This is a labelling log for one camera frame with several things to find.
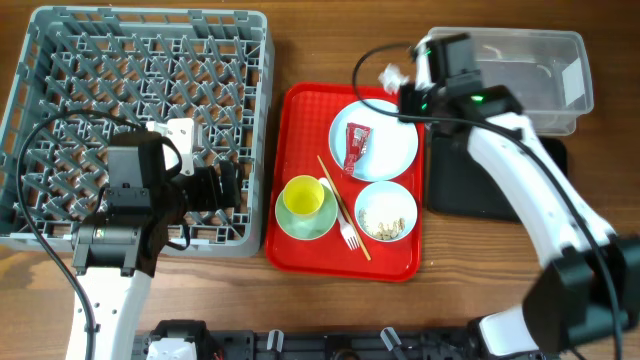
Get white napkin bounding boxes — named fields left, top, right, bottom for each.
left=378, top=64, right=410, bottom=94

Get red sauce packet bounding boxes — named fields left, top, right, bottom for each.
left=343, top=122, right=372, bottom=175

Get light blue bowl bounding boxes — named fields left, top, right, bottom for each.
left=354, top=181, right=418, bottom=243

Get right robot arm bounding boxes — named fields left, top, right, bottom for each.
left=400, top=33, right=639, bottom=359

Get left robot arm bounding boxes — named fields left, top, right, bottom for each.
left=66, top=132, right=242, bottom=359

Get grey dishwasher rack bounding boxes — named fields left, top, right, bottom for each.
left=1, top=6, right=275, bottom=257

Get light blue plate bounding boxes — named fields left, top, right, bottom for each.
left=328, top=101, right=419, bottom=182

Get yellow cup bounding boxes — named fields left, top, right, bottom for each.
left=283, top=175, right=324, bottom=217

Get green saucer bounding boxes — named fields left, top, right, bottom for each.
left=275, top=186, right=339, bottom=241

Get black plastic tray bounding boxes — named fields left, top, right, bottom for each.
left=426, top=124, right=570, bottom=224

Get red plastic tray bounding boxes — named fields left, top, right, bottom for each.
left=265, top=83, right=424, bottom=282

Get white plastic fork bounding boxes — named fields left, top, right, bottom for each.
left=319, top=177, right=359, bottom=250

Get food scraps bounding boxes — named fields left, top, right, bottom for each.
left=358, top=208, right=405, bottom=241

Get clear plastic bin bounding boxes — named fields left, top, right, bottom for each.
left=427, top=27, right=594, bottom=136

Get wooden chopstick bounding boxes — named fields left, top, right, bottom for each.
left=316, top=155, right=372, bottom=261

